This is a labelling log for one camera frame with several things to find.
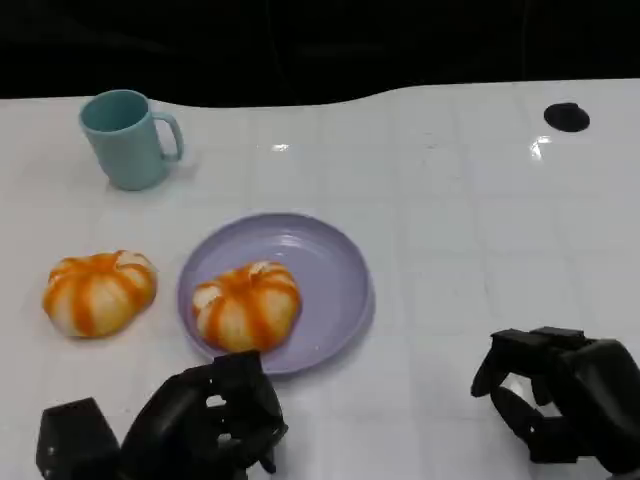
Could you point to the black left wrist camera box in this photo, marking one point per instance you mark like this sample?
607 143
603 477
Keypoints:
75 442

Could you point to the black round table grommet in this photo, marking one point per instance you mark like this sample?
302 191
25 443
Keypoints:
566 118

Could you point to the pale green mug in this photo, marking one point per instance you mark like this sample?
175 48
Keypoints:
127 145

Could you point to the lilac plate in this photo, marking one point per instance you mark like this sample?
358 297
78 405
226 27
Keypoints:
325 280

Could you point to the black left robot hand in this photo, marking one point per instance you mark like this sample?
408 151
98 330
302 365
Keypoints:
180 430

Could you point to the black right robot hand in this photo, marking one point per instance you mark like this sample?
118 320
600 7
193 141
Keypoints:
595 400

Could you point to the orange and white bread roll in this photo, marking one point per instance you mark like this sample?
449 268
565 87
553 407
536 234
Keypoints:
247 305
97 295

